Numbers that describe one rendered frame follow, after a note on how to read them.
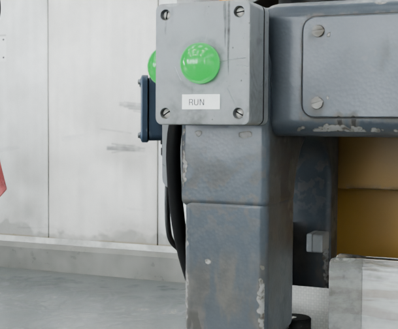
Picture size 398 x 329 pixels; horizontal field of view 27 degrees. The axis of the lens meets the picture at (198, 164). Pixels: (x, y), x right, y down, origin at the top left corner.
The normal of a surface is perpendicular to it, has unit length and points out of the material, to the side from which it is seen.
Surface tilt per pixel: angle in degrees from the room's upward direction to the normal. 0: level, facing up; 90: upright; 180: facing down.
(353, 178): 90
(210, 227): 90
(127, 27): 90
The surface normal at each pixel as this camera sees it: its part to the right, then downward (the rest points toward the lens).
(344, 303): -0.13, 0.05
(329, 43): -0.38, 0.04
